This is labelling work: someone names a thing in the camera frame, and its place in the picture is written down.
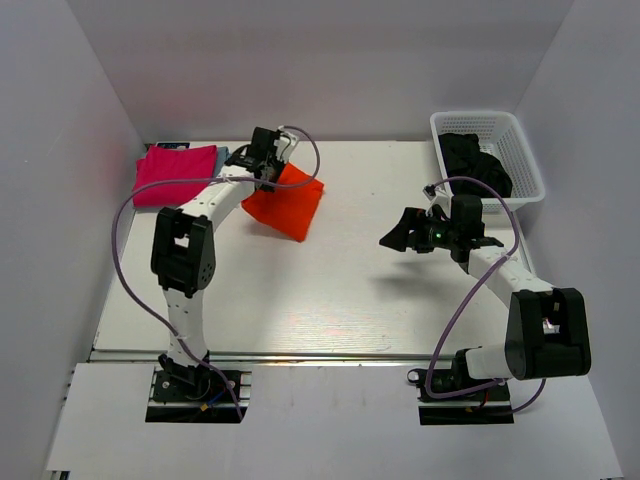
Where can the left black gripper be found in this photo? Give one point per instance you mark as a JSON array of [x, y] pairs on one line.
[[278, 161]]

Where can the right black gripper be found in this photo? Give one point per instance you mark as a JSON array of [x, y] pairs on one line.
[[399, 236]]

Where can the orange t shirt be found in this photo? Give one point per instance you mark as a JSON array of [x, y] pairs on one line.
[[289, 211]]

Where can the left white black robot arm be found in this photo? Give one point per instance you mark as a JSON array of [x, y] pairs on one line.
[[183, 251]]

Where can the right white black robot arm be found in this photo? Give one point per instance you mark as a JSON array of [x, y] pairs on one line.
[[546, 331]]

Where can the folded grey blue t shirt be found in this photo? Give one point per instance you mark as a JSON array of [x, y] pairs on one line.
[[223, 154]]

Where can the folded pink t shirt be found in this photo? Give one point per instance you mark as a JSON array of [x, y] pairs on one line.
[[161, 164]]

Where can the dark blue label plate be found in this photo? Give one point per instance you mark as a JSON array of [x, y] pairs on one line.
[[173, 145]]

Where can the black t shirt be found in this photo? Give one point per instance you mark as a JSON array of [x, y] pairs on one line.
[[462, 156]]

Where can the white plastic basket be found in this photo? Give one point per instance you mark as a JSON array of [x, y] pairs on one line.
[[489, 146]]

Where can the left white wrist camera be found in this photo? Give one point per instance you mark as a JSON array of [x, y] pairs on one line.
[[289, 138]]

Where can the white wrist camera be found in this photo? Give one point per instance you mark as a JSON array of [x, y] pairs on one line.
[[436, 196], [289, 138]]

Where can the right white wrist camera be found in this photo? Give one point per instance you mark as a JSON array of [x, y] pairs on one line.
[[436, 196]]

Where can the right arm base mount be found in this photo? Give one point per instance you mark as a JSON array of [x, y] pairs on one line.
[[449, 402]]

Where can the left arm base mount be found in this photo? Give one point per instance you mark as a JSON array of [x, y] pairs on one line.
[[196, 394]]

